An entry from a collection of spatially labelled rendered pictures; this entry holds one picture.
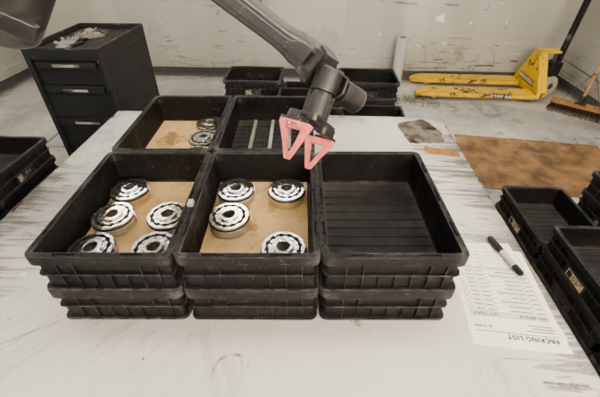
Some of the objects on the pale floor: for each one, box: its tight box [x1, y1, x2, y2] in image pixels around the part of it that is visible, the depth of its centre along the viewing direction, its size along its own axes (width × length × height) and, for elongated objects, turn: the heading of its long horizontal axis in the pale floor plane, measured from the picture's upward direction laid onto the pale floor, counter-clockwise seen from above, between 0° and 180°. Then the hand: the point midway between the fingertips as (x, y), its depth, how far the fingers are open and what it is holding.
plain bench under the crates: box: [0, 111, 600, 397], centre depth 129 cm, size 160×160×70 cm
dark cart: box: [21, 22, 160, 156], centre depth 246 cm, size 60×45×90 cm
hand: (298, 160), depth 72 cm, fingers open, 9 cm apart
